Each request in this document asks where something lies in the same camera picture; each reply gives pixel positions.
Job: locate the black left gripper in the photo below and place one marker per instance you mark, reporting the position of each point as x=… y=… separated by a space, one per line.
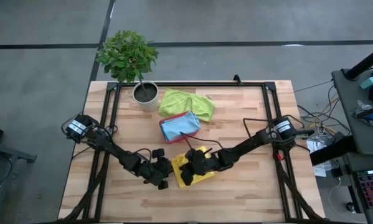
x=155 y=171

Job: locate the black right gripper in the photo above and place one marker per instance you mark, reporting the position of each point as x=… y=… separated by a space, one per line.
x=205 y=163

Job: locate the yellow microfiber towel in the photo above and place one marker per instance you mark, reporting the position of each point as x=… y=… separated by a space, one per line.
x=201 y=179

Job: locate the teal blue microfiber towel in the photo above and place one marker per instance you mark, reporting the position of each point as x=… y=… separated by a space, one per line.
x=181 y=126

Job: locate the green microfiber towel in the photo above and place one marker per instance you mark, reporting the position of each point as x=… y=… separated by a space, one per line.
x=186 y=102

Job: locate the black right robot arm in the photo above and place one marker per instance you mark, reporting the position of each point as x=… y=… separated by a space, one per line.
x=251 y=143

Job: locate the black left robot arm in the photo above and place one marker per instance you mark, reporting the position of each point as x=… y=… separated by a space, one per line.
x=111 y=146

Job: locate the pink plastic bin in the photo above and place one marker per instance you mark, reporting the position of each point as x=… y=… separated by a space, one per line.
x=173 y=141

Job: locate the black clamp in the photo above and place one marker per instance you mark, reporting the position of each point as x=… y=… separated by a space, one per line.
x=237 y=79

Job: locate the green plant in white pot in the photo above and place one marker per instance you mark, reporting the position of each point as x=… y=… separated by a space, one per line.
x=127 y=56

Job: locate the white paper sheet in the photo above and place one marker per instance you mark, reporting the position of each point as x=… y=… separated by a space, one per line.
x=321 y=171

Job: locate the black beam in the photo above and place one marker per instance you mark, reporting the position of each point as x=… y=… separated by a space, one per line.
x=329 y=152

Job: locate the grey side table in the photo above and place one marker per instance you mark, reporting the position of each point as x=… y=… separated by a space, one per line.
x=5 y=155

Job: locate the black computer mouse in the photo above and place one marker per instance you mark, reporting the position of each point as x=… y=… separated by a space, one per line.
x=350 y=207

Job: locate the grey desk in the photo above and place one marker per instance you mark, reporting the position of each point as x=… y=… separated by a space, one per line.
x=348 y=102

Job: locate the small teal box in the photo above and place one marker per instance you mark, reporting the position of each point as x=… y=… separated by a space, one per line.
x=369 y=82

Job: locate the black pole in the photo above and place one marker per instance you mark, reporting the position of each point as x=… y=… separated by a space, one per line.
x=366 y=62

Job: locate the black metal rig frame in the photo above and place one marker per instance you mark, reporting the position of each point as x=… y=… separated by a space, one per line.
x=189 y=84

